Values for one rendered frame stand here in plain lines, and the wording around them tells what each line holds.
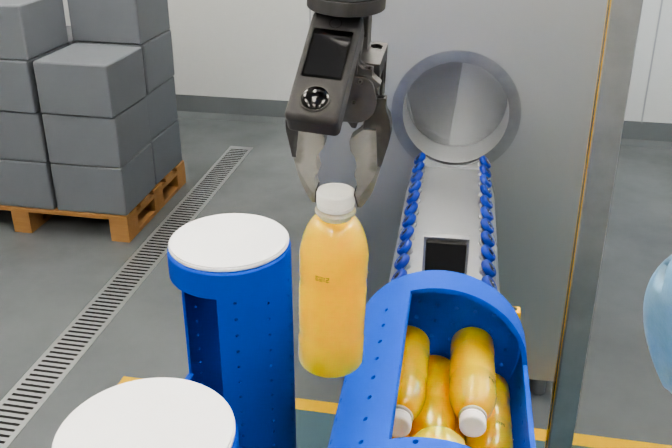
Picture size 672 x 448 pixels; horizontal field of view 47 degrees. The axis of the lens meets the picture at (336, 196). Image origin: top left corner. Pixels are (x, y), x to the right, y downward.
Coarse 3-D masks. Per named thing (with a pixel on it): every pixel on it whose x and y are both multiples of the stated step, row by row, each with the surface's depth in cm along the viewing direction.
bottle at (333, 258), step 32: (320, 224) 78; (352, 224) 78; (320, 256) 77; (352, 256) 78; (320, 288) 79; (352, 288) 79; (320, 320) 80; (352, 320) 81; (320, 352) 82; (352, 352) 83
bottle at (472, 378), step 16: (464, 336) 126; (480, 336) 126; (464, 352) 122; (480, 352) 122; (464, 368) 119; (480, 368) 118; (464, 384) 116; (480, 384) 115; (464, 400) 114; (480, 400) 114
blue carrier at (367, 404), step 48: (384, 288) 129; (432, 288) 122; (480, 288) 124; (384, 336) 114; (432, 336) 132; (384, 384) 103; (528, 384) 120; (336, 432) 103; (384, 432) 94; (528, 432) 111
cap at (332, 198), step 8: (328, 184) 79; (336, 184) 79; (344, 184) 79; (320, 192) 77; (328, 192) 77; (336, 192) 77; (344, 192) 77; (352, 192) 77; (320, 200) 77; (328, 200) 76; (336, 200) 76; (344, 200) 76; (352, 200) 77; (320, 208) 77; (328, 208) 76; (336, 208) 76; (344, 208) 76; (352, 208) 77
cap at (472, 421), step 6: (462, 414) 112; (468, 414) 111; (474, 414) 111; (480, 414) 112; (462, 420) 111; (468, 420) 111; (474, 420) 111; (480, 420) 111; (462, 426) 112; (468, 426) 112; (474, 426) 111; (480, 426) 111; (462, 432) 112; (468, 432) 112; (474, 432) 112; (480, 432) 112
